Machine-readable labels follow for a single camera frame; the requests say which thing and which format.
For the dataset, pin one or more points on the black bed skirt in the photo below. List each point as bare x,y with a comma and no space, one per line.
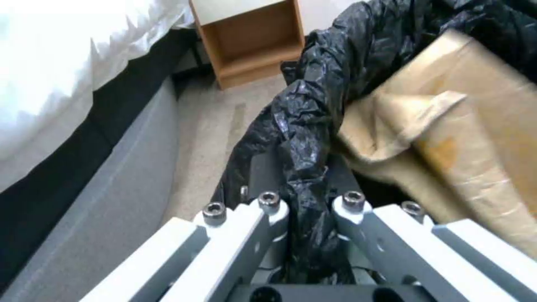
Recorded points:
54,157

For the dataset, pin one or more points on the black plastic trash bag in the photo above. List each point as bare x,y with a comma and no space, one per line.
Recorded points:
302,126

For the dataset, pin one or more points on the tan taped cardboard box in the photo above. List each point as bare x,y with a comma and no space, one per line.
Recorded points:
474,94

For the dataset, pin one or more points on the grey upholstered bed base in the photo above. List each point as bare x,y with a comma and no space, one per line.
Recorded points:
96,201

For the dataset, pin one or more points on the wooden open nightstand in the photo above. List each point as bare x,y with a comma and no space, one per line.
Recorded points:
251,37

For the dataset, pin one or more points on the crumpled brown paper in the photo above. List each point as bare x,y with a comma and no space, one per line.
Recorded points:
377,135

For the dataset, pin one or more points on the white bed sheet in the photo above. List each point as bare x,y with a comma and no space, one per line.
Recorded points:
46,78

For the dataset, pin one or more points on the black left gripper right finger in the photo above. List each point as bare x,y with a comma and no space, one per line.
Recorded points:
390,245

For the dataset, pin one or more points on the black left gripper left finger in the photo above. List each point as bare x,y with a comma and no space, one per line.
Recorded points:
226,245

